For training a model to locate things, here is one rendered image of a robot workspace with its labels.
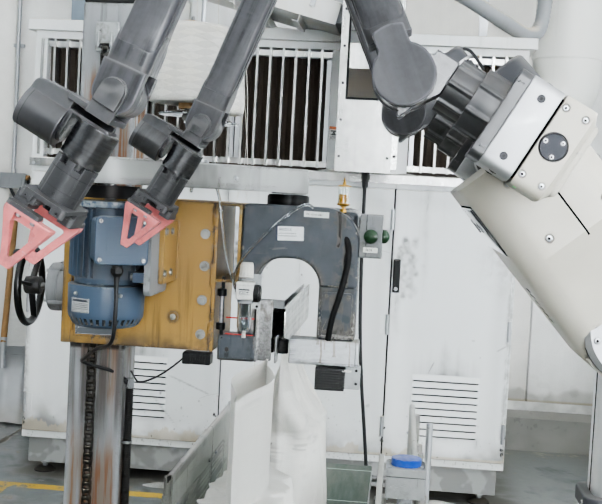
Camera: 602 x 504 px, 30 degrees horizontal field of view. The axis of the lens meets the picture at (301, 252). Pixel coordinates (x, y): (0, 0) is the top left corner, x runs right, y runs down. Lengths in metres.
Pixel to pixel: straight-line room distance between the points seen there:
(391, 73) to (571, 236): 0.35
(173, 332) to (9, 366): 4.19
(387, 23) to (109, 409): 1.36
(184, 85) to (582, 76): 3.48
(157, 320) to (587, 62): 3.44
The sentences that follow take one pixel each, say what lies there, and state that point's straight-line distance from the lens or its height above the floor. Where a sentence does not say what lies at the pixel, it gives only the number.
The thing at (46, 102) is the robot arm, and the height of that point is 1.46.
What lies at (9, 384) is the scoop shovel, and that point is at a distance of 6.54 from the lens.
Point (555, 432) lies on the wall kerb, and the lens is 6.49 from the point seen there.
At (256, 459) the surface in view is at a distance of 2.01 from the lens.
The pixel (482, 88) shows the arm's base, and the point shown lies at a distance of 1.36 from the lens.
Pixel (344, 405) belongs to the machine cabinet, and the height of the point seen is 0.42.
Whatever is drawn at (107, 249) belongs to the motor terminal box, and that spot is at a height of 1.24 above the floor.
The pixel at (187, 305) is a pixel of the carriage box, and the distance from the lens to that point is 2.38.
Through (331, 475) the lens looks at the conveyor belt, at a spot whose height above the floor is 0.38.
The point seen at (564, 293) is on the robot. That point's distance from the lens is 1.56.
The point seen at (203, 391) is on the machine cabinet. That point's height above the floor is 0.44.
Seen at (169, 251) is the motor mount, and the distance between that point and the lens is 2.30.
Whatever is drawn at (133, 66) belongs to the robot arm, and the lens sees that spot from 1.41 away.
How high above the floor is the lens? 1.37
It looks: 3 degrees down
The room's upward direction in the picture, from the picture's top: 3 degrees clockwise
